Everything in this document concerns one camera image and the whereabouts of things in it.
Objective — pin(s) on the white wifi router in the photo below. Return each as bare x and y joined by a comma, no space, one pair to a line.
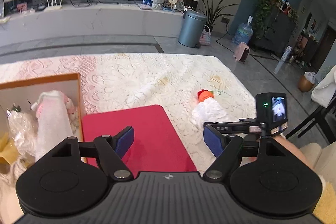
53,5

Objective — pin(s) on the red lidded clear container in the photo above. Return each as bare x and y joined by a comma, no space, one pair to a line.
156,147

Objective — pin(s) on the blue metal trash bin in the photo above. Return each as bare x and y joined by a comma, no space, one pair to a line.
193,23

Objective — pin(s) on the orange crochet carrot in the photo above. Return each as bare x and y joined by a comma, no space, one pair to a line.
204,94

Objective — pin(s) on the green potted plant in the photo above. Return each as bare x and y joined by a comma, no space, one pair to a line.
214,12

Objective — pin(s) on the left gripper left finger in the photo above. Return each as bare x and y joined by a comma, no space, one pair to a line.
111,150

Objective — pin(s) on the small action camera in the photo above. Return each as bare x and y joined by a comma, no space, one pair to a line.
271,113

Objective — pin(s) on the pink space heater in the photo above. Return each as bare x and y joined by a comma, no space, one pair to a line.
241,52

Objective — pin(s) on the white lace tablecloth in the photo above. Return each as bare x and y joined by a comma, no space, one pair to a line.
126,80

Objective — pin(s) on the white fleece drawstring bag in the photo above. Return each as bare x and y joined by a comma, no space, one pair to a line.
53,122

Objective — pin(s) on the clear plastic bag tissue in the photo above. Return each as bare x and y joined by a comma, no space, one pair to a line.
23,130

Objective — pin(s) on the orange cardboard box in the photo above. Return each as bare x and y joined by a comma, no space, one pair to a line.
24,93

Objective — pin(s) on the pink white crochet pouch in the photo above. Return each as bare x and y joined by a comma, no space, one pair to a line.
71,109

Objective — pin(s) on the blue water jug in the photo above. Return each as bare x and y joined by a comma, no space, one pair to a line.
244,32

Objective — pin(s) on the marble tv console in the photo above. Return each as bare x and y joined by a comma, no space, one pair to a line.
98,19

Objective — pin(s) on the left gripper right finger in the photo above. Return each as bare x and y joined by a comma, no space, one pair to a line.
226,150

